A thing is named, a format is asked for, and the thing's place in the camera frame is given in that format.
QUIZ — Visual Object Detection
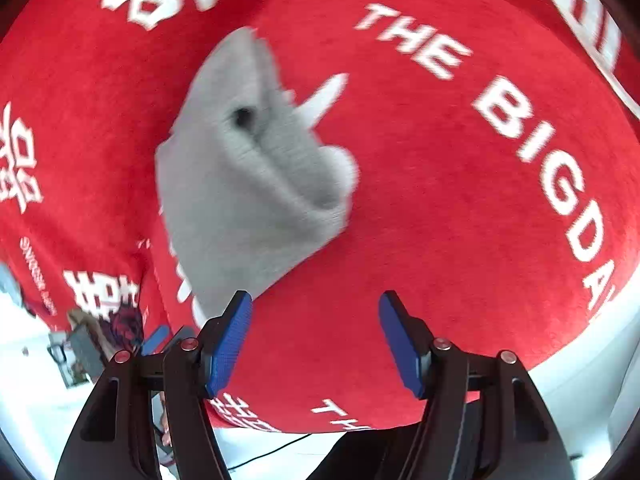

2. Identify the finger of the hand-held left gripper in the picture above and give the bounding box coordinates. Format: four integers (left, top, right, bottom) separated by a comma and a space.
141, 326, 197, 357

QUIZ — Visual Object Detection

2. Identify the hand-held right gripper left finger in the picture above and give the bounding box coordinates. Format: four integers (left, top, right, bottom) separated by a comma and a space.
54, 290, 253, 480

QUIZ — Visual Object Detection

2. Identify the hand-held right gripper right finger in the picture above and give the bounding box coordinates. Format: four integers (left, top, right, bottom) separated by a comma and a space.
378, 291, 576, 480

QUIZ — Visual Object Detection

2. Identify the grey knit garment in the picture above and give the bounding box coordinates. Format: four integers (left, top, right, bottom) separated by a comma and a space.
155, 27, 361, 313

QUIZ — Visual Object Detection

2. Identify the dark patterned object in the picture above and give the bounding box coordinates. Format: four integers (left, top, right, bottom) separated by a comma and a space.
97, 307, 147, 353

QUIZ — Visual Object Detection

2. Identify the grey box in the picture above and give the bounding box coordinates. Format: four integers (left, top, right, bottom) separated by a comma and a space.
69, 322, 108, 387

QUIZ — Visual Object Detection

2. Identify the dark cloth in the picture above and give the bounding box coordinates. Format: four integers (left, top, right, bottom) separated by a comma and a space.
304, 427, 432, 480

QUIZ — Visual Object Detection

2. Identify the red printed blanket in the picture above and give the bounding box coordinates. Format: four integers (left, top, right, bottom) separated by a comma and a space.
0, 0, 640, 433

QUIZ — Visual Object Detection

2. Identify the black cable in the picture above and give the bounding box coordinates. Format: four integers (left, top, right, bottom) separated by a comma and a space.
226, 432, 313, 472

